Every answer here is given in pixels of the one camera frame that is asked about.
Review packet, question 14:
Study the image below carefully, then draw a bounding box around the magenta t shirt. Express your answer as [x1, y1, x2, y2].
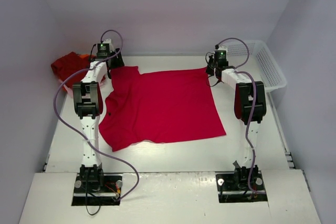
[99, 66, 226, 151]

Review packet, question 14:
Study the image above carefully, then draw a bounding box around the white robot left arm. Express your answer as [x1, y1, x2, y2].
[72, 39, 124, 193]

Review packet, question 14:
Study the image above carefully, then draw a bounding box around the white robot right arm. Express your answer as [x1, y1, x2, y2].
[205, 46, 267, 188]

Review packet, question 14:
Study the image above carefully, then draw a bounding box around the white plastic basket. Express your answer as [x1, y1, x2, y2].
[224, 40, 287, 92]

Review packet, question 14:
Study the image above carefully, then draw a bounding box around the dark red folded t shirt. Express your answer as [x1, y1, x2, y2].
[51, 52, 89, 81]

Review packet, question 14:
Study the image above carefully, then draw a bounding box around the pink folded t shirt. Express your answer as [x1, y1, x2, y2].
[62, 77, 106, 98]

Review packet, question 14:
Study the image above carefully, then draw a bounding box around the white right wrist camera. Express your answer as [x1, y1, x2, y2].
[215, 45, 228, 55]

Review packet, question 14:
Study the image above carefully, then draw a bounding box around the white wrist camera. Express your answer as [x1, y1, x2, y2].
[103, 38, 115, 52]
[215, 45, 228, 55]

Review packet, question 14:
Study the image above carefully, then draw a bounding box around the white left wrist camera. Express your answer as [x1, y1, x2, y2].
[103, 38, 115, 52]

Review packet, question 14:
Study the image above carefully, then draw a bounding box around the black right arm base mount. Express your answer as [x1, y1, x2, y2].
[215, 165, 268, 204]

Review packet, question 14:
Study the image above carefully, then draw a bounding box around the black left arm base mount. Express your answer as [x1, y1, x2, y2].
[71, 165, 123, 207]

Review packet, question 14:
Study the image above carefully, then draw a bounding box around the black loop cable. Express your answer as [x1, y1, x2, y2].
[85, 197, 102, 216]

